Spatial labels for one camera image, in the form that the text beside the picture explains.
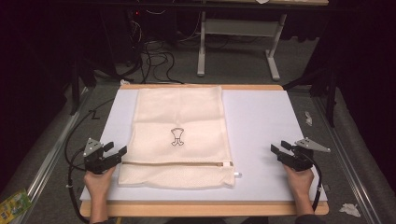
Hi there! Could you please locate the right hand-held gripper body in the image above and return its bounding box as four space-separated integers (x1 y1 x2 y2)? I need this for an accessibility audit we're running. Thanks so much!
276 137 332 173

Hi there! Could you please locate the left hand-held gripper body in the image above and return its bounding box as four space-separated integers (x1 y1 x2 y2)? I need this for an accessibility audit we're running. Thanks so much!
82 137 123 175

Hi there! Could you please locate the cream mesh zippered laundry bag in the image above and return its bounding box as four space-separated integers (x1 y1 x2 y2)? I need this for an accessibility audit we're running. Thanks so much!
117 85 243 190

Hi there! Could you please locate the person's left hand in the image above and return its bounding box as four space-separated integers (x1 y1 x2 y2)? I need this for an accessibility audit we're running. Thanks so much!
82 165 117 203

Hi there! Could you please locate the person's right hand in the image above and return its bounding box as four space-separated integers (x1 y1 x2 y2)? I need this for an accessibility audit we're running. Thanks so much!
282 163 316 198

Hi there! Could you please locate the white board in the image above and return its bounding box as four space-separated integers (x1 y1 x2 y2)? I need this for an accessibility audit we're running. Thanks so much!
79 88 329 203

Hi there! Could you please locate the dark metal stand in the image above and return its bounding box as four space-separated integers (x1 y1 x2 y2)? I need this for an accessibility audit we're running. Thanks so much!
68 57 98 117
281 66 340 129

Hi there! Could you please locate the crumpled white paper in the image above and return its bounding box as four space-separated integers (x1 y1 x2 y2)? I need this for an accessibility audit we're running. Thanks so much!
338 203 362 218

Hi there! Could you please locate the wooden table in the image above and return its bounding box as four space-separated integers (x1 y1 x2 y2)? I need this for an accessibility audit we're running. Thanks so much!
78 83 331 218

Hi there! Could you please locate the green packet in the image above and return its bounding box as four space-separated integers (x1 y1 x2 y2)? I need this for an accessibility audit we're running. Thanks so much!
0 189 34 224

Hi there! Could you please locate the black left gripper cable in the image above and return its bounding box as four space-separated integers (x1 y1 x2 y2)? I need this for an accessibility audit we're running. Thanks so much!
65 148 92 224

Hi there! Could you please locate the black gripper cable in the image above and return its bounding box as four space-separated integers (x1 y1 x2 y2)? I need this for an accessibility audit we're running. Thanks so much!
65 148 92 224
303 151 323 213

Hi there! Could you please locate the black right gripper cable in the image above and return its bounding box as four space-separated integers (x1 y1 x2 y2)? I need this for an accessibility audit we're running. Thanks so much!
303 151 323 213

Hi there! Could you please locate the black floor cable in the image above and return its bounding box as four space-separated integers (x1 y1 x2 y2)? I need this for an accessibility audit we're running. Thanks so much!
64 98 117 173

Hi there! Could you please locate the metal floor rail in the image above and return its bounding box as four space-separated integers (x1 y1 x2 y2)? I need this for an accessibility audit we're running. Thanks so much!
17 86 92 224
311 92 376 224

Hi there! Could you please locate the tangle of black cables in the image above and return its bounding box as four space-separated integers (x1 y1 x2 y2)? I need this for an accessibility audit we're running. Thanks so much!
122 8 185 86

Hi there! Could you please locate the white metal desk frame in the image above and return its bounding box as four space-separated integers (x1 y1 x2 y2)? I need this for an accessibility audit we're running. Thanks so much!
196 10 288 82

